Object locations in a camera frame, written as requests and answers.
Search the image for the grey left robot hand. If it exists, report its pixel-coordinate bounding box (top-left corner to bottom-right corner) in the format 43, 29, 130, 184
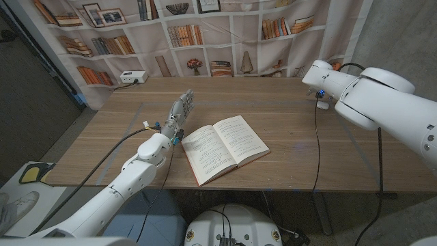
160, 89, 195, 140

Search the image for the open book red cover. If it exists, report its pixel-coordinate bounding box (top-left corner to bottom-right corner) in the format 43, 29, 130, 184
180, 115, 271, 188

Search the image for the white power strip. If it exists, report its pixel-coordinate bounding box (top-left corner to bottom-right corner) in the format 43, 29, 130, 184
119, 70, 149, 85

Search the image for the printed bookshelf backdrop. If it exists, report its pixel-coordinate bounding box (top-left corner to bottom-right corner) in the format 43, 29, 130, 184
6, 0, 373, 111

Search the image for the blue floor mat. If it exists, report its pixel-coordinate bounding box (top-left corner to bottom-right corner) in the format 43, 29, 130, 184
102, 189, 188, 246

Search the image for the grey table leg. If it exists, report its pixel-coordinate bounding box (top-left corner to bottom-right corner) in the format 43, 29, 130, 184
312, 191, 334, 236

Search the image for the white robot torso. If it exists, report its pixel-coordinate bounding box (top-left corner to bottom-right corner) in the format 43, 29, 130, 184
183, 204, 283, 246

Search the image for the black floor adapter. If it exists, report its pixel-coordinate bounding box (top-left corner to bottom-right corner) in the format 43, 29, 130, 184
280, 228, 311, 246

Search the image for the white floor board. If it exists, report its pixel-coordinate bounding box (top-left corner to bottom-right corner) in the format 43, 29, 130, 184
0, 161, 68, 238

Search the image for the yellow and black pad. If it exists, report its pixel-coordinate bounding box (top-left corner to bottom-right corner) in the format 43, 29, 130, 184
18, 162, 57, 185

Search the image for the white sneaker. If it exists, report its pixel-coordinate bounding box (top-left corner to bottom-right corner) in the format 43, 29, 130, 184
0, 191, 40, 236

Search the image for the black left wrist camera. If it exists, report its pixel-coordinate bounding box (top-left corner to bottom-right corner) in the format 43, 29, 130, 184
172, 128, 185, 146

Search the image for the black power strip cable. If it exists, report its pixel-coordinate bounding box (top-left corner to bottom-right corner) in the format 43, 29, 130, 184
113, 80, 139, 92

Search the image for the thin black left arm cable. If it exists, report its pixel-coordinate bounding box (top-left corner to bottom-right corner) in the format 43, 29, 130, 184
135, 145, 175, 244

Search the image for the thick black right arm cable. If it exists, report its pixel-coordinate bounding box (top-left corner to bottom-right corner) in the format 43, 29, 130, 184
337, 62, 384, 246

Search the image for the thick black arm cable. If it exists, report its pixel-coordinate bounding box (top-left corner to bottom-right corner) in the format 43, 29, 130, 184
30, 126, 161, 235
337, 62, 384, 246

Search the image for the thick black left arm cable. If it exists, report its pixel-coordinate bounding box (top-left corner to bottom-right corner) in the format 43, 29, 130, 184
30, 126, 161, 235

